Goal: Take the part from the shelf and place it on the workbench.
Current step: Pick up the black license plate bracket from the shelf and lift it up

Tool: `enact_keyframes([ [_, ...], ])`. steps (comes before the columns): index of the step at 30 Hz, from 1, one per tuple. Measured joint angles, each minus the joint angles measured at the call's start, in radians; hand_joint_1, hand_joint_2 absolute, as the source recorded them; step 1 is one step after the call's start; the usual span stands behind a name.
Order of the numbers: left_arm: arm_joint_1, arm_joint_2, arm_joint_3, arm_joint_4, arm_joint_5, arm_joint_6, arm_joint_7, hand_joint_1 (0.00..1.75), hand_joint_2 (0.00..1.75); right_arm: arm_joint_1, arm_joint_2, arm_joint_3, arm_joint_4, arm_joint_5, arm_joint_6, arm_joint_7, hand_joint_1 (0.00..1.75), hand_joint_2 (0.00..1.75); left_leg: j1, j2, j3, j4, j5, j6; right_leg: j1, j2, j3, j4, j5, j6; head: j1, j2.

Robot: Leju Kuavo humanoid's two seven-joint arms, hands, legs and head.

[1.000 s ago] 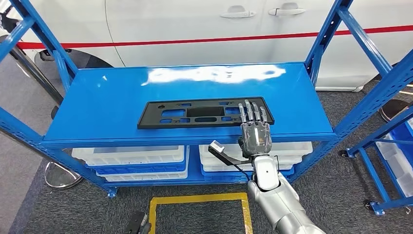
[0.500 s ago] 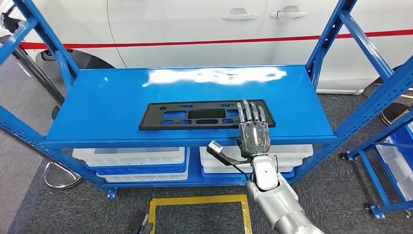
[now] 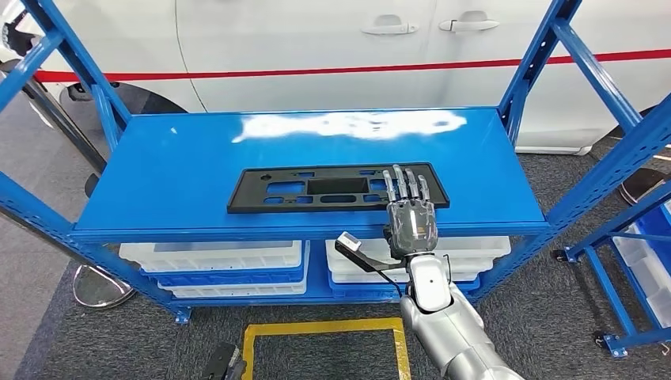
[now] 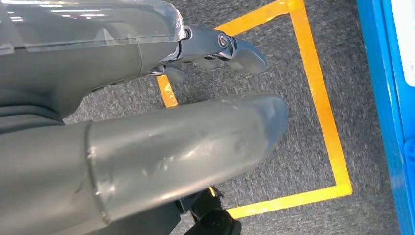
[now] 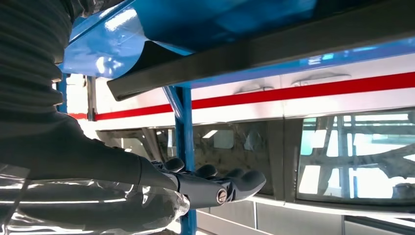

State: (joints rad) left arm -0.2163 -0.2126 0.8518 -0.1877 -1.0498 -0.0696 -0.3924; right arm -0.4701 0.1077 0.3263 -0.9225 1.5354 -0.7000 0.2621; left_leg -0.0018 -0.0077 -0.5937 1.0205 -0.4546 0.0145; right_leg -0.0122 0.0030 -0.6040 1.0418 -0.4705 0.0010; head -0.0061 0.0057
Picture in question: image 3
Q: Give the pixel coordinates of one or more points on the blue metal shelf rack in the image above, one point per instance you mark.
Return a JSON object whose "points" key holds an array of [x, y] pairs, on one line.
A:
{"points": [[183, 157], [603, 293]]}

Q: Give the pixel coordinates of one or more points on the chrome stanchion base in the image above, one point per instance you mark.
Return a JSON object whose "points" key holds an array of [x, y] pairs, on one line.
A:
{"points": [[642, 189]]}

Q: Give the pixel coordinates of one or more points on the red barrier belt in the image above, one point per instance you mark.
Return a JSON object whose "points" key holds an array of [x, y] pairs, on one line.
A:
{"points": [[314, 69]]}

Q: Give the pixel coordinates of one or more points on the chrome stanchion post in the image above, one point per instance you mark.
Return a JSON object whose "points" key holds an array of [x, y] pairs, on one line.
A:
{"points": [[99, 288], [63, 120]]}

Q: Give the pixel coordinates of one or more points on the black plastic car part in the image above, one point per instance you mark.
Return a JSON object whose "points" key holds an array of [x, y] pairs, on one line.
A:
{"points": [[251, 199]]}

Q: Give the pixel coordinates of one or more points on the black robot left foot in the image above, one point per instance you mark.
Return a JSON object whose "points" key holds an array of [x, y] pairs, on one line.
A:
{"points": [[223, 362]]}

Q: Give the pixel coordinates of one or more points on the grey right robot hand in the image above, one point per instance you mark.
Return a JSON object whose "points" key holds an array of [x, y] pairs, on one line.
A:
{"points": [[414, 231]]}

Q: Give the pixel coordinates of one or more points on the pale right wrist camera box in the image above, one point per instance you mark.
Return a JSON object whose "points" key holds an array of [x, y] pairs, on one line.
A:
{"points": [[348, 242]]}

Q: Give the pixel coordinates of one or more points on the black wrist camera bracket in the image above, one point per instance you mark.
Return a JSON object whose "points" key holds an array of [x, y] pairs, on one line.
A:
{"points": [[367, 262]]}

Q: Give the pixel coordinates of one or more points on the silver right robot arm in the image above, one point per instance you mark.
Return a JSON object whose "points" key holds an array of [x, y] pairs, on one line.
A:
{"points": [[445, 335]]}

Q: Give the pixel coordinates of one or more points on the white car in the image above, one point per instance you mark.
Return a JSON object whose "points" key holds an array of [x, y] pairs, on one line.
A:
{"points": [[314, 42]]}

